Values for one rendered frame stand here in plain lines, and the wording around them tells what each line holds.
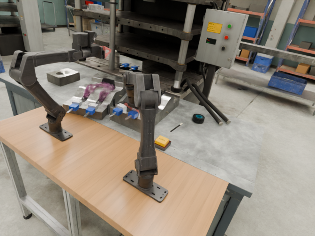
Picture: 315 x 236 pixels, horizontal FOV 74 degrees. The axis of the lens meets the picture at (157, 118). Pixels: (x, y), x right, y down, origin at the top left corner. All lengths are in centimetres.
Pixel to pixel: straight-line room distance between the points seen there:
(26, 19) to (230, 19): 433
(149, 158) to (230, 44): 122
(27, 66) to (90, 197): 58
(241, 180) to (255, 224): 100
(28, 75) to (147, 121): 53
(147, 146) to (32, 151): 59
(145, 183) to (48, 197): 124
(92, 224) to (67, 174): 84
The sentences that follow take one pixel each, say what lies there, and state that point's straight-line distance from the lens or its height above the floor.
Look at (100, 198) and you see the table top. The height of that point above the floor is 80.
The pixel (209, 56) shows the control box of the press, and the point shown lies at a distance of 184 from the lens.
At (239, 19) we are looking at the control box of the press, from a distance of 177.
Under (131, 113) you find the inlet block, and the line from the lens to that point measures 117.
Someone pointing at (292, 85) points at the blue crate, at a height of 39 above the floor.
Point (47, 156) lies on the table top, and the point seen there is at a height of 80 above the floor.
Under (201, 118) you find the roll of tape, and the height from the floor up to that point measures 84.
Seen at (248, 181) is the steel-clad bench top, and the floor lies 80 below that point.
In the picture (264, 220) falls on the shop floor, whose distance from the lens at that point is 215.
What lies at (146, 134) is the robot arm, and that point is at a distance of 80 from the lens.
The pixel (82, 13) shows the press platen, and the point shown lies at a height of 126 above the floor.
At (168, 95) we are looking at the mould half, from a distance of 142.
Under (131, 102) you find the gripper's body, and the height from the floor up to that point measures 101.
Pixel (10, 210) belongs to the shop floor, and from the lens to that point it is 202.
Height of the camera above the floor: 151
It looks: 30 degrees down
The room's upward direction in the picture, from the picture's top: 8 degrees clockwise
